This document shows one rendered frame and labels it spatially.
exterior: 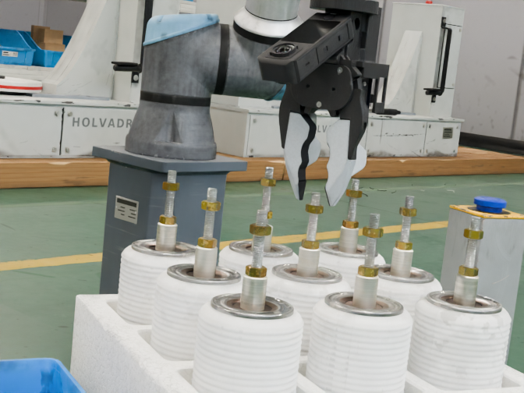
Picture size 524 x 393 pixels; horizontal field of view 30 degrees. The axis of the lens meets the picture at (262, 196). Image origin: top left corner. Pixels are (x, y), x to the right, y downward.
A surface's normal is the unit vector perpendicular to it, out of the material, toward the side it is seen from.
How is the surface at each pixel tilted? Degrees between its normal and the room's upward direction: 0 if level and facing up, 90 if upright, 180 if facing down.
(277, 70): 119
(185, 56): 90
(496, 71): 90
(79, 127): 90
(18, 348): 0
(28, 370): 88
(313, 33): 29
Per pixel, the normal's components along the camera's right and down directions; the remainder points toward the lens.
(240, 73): 0.09, 0.47
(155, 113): -0.31, -0.21
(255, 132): 0.72, 0.18
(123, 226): -0.69, 0.04
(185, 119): 0.38, -0.13
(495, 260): 0.42, 0.18
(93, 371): -0.90, -0.04
